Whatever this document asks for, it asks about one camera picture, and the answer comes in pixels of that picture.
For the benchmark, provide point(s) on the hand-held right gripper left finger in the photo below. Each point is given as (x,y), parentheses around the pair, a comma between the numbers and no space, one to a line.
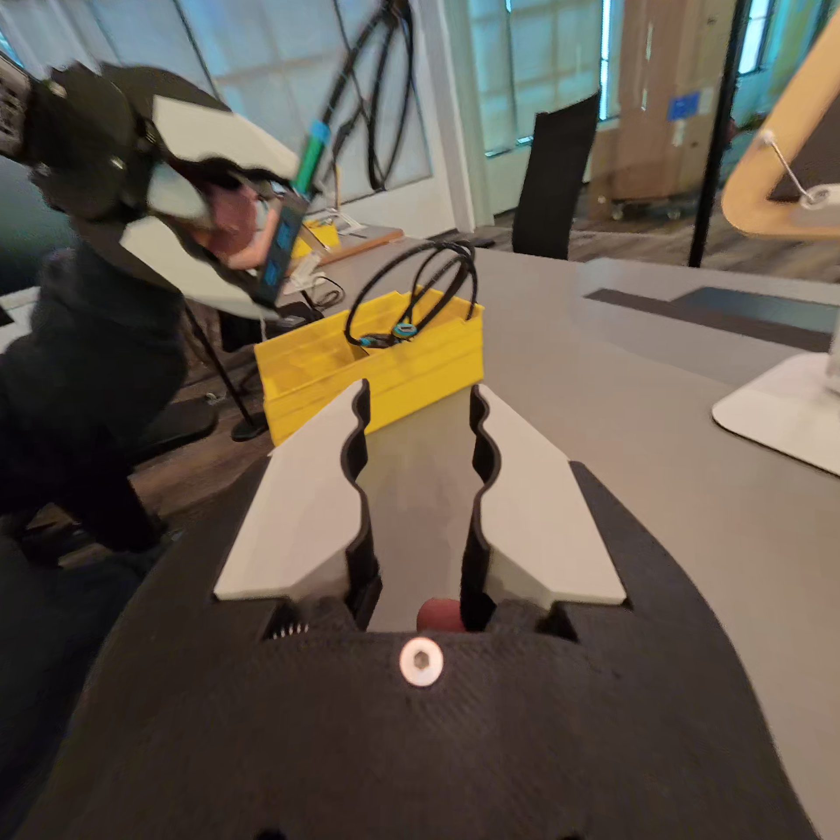
(295,512)

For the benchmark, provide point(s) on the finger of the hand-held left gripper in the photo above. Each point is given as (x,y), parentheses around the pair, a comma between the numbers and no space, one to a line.
(197,275)
(223,131)

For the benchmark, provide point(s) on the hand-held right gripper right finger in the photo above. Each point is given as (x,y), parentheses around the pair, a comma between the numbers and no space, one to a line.
(544,525)

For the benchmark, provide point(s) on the black hub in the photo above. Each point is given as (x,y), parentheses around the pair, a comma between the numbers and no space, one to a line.
(282,256)

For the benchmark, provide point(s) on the yellow plastic bin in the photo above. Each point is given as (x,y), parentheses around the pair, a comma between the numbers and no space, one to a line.
(420,380)

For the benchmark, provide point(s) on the person's left forearm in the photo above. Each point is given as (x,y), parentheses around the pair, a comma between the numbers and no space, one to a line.
(85,367)

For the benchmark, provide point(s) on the black tripod stand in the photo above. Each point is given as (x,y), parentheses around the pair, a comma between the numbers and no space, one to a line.
(253,430)

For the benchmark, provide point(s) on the wooden desk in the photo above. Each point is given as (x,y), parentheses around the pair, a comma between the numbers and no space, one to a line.
(367,241)

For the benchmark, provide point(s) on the black office chair back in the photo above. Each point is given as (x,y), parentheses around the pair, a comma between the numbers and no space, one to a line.
(558,184)

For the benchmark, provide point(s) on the wood-rimmed black board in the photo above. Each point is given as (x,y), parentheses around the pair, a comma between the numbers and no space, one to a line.
(748,203)

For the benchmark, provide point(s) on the black floor pole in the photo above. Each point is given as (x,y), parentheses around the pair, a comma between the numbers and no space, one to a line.
(718,131)

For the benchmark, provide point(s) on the large cardboard box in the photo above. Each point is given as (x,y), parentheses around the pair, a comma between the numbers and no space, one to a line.
(656,98)

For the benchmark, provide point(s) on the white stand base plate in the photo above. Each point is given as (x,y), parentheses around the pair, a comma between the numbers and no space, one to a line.
(781,407)

